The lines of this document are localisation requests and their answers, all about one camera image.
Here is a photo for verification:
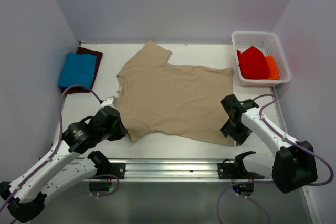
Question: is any maroon t shirt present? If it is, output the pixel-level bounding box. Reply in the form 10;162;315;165
60;46;103;95

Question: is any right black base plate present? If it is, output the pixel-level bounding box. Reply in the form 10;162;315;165
217;159;265;180

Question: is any red t shirt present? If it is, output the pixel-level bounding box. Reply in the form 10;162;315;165
237;46;269;80

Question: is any orange t shirt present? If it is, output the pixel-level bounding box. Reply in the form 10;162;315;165
265;55;280;80

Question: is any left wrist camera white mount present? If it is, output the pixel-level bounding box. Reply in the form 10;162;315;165
99;95;117;109

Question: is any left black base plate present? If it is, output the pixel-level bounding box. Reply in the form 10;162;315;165
107;162;126;179

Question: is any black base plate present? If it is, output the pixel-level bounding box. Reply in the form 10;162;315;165
217;159;265;180
107;162;126;179

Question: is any beige t shirt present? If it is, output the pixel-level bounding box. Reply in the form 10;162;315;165
117;41;234;146

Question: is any aluminium mounting rail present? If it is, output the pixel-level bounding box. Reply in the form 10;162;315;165
65;157;308;183

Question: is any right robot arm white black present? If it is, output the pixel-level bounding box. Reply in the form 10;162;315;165
220;94;318;193

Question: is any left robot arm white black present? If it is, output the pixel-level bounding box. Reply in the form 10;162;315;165
1;106;128;223

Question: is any white plastic basket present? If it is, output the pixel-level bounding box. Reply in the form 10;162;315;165
232;31;291;87

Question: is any blue t shirt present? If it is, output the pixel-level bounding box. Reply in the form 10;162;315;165
57;52;97;90

